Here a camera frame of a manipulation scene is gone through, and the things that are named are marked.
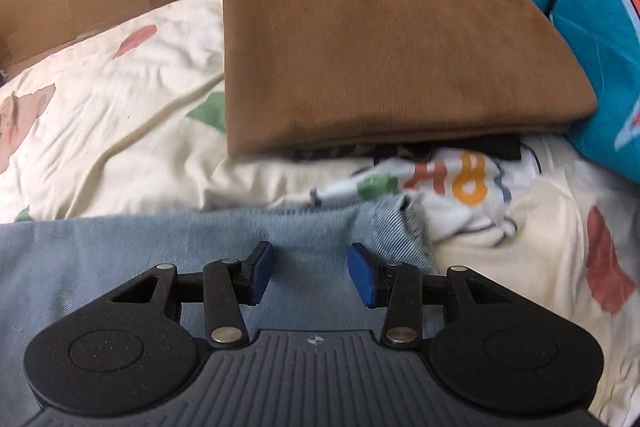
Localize brown folded garment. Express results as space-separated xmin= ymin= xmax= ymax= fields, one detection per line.
xmin=222 ymin=0 xmax=599 ymax=159

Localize light blue denim pants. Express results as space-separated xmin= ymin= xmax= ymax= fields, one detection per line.
xmin=0 ymin=197 xmax=442 ymax=410

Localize dark patterned folded garment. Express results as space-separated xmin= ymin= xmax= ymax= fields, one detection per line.
xmin=291 ymin=133 xmax=525 ymax=164

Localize cream bear print bed sheet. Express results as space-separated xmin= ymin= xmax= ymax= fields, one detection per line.
xmin=0 ymin=0 xmax=640 ymax=427

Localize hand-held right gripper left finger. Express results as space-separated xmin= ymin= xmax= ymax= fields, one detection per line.
xmin=107 ymin=241 xmax=276 ymax=349

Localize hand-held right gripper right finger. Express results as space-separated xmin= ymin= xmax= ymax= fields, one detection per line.
xmin=347 ymin=242 xmax=506 ymax=350

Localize teal printed cloth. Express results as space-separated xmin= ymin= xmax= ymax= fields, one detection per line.
xmin=520 ymin=0 xmax=640 ymax=186

